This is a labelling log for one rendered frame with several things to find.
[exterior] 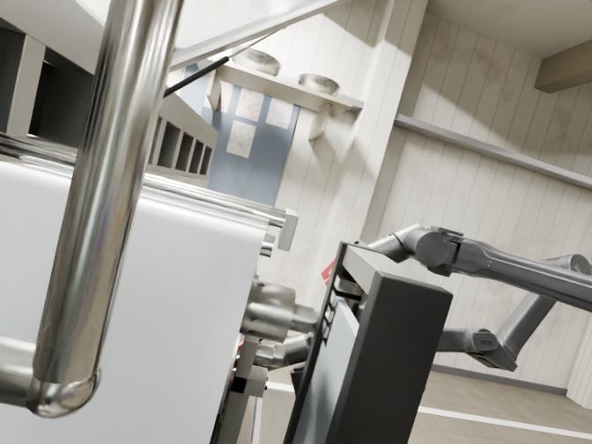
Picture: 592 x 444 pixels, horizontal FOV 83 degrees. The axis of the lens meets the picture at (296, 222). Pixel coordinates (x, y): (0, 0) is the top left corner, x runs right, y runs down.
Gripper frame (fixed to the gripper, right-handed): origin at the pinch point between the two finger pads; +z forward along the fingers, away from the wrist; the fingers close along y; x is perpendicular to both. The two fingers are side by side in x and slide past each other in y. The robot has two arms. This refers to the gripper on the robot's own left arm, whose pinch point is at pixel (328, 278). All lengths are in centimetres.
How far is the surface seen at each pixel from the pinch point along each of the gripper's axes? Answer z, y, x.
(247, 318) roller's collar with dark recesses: 9.9, -26.3, 8.2
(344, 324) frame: 0.4, -33.8, 6.5
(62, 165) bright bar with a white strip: 17.7, -30.0, 29.7
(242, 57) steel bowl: -11, 198, 115
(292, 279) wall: 32, 266, -71
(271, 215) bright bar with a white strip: 2.4, -30.0, 17.6
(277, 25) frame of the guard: -14, 21, 53
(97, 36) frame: 17, -6, 52
